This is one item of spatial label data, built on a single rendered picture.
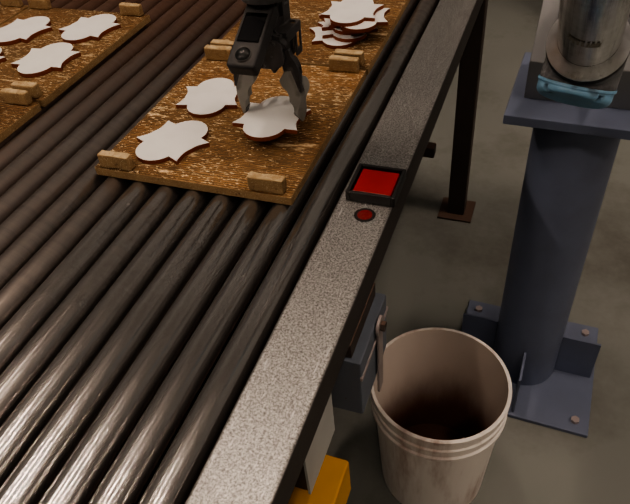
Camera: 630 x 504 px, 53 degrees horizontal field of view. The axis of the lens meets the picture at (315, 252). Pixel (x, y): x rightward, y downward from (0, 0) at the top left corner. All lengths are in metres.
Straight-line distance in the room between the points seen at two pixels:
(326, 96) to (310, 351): 0.57
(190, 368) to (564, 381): 1.33
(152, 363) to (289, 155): 0.42
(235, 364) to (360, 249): 0.25
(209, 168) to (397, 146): 0.31
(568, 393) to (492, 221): 0.75
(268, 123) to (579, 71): 0.48
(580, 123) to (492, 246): 1.07
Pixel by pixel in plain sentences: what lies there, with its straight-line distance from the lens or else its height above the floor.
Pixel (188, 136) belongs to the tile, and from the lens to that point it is 1.12.
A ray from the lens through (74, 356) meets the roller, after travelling 0.84.
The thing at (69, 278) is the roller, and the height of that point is 0.91.
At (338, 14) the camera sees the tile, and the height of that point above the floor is 0.99.
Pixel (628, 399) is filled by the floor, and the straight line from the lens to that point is 1.95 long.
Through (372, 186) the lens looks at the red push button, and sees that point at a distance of 0.97.
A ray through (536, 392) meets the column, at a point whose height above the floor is 0.01.
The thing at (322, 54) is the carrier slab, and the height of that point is 0.94.
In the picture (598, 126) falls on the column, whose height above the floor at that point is 0.87.
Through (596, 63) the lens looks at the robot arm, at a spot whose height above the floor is 1.07.
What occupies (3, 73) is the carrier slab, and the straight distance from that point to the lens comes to 1.54.
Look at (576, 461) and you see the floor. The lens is 1.80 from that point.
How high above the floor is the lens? 1.52
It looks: 43 degrees down
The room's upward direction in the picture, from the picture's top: 6 degrees counter-clockwise
